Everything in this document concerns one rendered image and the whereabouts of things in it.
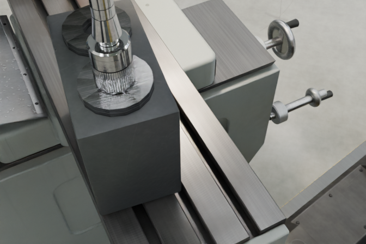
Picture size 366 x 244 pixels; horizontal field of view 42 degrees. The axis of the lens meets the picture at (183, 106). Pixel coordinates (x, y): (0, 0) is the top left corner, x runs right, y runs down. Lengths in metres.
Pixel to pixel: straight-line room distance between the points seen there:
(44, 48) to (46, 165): 0.26
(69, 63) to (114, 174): 0.15
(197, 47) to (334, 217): 0.49
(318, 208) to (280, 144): 0.83
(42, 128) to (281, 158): 1.16
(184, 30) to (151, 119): 0.56
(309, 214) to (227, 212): 0.47
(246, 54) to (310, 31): 1.29
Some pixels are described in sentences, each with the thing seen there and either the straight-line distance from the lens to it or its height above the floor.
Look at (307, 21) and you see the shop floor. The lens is 2.48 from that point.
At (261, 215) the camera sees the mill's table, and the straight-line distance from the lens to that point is 0.68.
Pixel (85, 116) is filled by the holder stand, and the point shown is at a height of 1.15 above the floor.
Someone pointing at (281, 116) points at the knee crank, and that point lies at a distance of 1.31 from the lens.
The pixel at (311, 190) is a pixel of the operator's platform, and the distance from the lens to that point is 1.39.
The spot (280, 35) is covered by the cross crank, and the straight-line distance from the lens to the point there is 1.34.
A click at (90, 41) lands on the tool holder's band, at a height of 1.23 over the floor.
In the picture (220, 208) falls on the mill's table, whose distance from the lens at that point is 0.68.
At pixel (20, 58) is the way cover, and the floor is 0.89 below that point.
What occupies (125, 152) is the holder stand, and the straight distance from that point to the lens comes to 0.57.
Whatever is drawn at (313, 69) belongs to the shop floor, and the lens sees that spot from 2.25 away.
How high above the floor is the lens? 1.57
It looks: 51 degrees down
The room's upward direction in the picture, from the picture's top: 1 degrees counter-clockwise
